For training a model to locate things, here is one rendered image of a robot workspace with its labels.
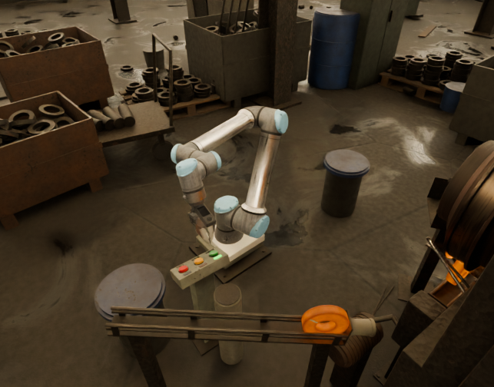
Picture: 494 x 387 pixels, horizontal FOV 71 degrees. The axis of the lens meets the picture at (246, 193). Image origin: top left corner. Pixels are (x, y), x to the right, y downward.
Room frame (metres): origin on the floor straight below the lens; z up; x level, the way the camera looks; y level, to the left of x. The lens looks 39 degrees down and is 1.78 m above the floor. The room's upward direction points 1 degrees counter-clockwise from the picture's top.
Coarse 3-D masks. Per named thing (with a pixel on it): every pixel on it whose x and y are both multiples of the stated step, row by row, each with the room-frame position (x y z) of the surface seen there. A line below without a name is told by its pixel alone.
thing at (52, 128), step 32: (64, 96) 2.78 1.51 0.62; (0, 128) 2.26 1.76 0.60; (32, 128) 2.31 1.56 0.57; (64, 128) 2.23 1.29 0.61; (0, 160) 1.94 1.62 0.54; (32, 160) 2.05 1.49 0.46; (64, 160) 2.17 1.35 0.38; (96, 160) 2.32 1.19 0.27; (0, 192) 1.88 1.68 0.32; (32, 192) 1.99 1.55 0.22; (64, 192) 2.13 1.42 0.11
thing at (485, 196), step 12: (492, 168) 0.71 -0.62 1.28; (480, 180) 0.70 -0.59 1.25; (492, 180) 0.70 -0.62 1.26; (480, 192) 0.69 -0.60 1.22; (492, 192) 0.68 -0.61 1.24; (468, 204) 0.68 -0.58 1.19; (480, 204) 0.67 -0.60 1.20; (492, 204) 0.66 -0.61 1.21; (456, 216) 0.68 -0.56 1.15; (468, 216) 0.67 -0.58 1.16; (480, 216) 0.65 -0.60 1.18; (456, 228) 0.68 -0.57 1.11; (468, 228) 0.66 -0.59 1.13; (480, 228) 0.64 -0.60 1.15; (444, 240) 0.69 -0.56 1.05; (456, 240) 0.67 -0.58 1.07; (468, 240) 0.65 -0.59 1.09; (444, 252) 0.70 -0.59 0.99; (456, 252) 0.67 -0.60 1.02
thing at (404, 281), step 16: (432, 192) 1.44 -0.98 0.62; (432, 208) 1.34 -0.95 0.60; (432, 224) 1.20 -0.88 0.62; (432, 240) 1.29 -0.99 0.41; (432, 256) 1.24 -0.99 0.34; (416, 272) 1.30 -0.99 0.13; (432, 272) 1.23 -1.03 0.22; (400, 288) 1.28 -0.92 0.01; (416, 288) 1.24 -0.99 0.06; (432, 288) 1.28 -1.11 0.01
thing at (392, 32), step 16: (352, 0) 4.55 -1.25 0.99; (368, 0) 4.36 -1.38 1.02; (384, 0) 4.44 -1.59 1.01; (400, 0) 4.62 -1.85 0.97; (368, 16) 4.33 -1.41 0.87; (384, 16) 4.48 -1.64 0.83; (400, 16) 4.66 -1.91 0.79; (368, 32) 4.34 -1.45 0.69; (384, 32) 4.52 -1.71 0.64; (368, 48) 4.37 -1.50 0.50; (384, 48) 4.56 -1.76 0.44; (352, 64) 4.41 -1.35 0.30; (368, 64) 4.41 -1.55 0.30; (384, 64) 4.60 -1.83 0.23; (352, 80) 4.38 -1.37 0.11; (368, 80) 4.45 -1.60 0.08
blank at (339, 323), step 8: (312, 312) 0.65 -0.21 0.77; (320, 312) 0.64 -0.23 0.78; (328, 312) 0.63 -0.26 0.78; (336, 312) 0.64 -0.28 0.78; (344, 312) 0.65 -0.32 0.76; (304, 320) 0.64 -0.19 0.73; (312, 320) 0.63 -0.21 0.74; (320, 320) 0.63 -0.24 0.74; (328, 320) 0.63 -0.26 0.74; (336, 320) 0.63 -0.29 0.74; (344, 320) 0.63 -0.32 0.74; (304, 328) 0.63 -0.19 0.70; (312, 328) 0.63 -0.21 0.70; (320, 328) 0.64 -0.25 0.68; (328, 328) 0.64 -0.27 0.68; (336, 328) 0.63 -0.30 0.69; (344, 328) 0.63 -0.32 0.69
